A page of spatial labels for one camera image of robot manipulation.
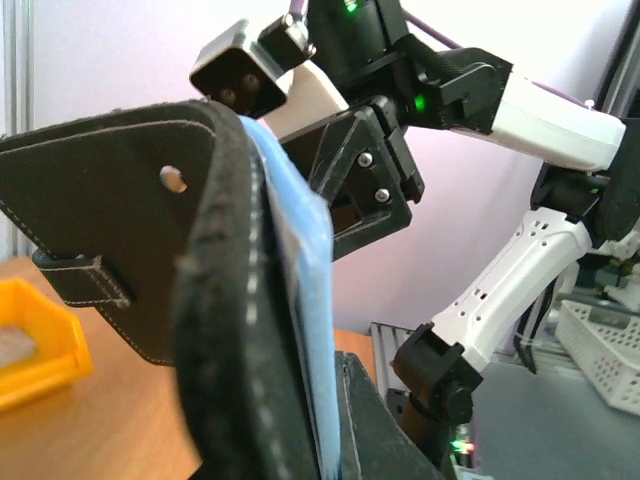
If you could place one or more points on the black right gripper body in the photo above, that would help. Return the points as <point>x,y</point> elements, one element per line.
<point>321,149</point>

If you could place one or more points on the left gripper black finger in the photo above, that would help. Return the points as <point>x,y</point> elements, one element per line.
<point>373,446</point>

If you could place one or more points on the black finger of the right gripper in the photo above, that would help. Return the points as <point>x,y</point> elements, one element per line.
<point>368,207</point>

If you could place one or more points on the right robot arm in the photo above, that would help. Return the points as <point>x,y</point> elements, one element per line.
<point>476,193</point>

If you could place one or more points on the white perforated basket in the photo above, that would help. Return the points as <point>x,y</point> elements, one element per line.
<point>604,345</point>

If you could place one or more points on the yellow plastic bin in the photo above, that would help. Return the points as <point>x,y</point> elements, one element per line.
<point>61,354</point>

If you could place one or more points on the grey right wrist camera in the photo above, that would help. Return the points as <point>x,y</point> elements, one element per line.
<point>268,73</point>

